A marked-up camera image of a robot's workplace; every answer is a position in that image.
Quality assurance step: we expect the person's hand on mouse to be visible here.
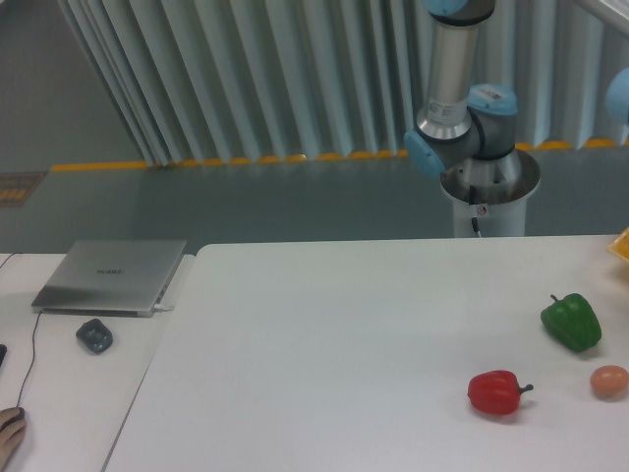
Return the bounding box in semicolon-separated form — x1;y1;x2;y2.
1;407;26;462

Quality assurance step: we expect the red bell pepper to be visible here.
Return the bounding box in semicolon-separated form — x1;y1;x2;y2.
467;370;534;416

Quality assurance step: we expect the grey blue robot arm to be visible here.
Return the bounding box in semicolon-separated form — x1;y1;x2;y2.
405;1;628;174

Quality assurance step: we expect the silver closed laptop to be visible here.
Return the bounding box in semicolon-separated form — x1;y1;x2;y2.
31;240;186;317

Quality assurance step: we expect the white usb dongle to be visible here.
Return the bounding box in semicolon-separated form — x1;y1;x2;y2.
153;304;174;313

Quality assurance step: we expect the green bell pepper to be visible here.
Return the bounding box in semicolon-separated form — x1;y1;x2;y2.
541;293;602;353

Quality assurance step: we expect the brown egg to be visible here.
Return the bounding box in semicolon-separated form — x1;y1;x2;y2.
590;365;628;399

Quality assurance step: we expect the black mouse cable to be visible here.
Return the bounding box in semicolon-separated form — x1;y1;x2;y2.
0;252;43;409

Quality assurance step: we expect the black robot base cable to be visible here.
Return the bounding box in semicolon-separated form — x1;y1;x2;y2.
466;184;485;239

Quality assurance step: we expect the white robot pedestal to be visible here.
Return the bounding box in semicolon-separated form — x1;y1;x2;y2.
440;148;541;238

